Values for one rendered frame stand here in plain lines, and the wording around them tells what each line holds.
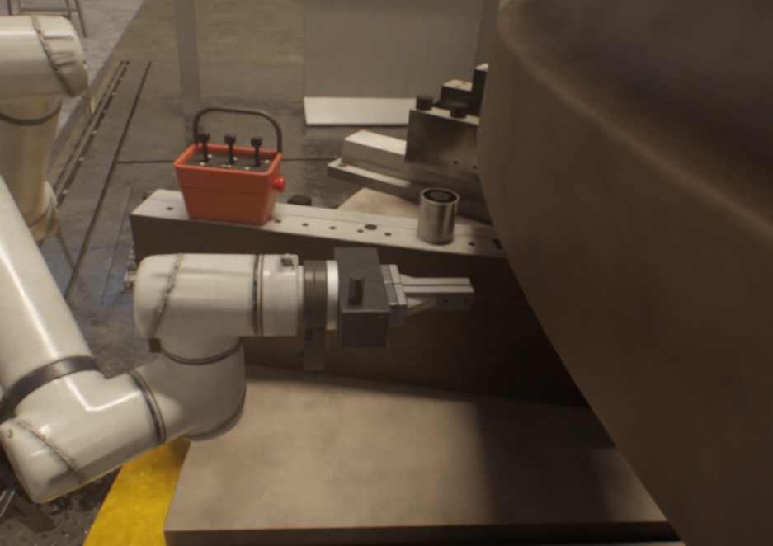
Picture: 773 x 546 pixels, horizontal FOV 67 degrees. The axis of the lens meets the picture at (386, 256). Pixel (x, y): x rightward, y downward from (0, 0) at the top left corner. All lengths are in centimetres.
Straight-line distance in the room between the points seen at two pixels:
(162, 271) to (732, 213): 50
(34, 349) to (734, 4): 79
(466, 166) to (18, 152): 148
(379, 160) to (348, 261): 179
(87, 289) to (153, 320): 181
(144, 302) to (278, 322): 13
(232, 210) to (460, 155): 112
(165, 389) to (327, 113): 366
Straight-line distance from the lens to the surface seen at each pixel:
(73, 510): 168
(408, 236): 126
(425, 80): 445
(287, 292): 60
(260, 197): 123
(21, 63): 99
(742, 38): 70
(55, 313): 71
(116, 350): 210
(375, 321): 59
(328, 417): 134
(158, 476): 169
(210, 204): 128
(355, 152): 249
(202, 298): 61
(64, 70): 101
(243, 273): 61
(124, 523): 162
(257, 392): 141
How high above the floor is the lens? 127
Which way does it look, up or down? 30 degrees down
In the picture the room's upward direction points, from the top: 5 degrees clockwise
